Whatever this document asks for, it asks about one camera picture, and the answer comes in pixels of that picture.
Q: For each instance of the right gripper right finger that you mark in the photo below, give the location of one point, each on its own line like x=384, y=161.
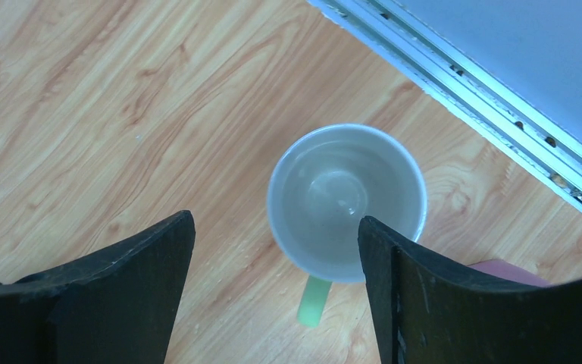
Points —
x=427, y=308

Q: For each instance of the pink box with mirror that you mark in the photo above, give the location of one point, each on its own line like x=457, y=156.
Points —
x=504, y=270

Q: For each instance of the light green mug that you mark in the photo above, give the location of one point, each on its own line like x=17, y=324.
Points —
x=320, y=190

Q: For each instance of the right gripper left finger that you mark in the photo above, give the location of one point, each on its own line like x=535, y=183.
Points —
x=116, y=305

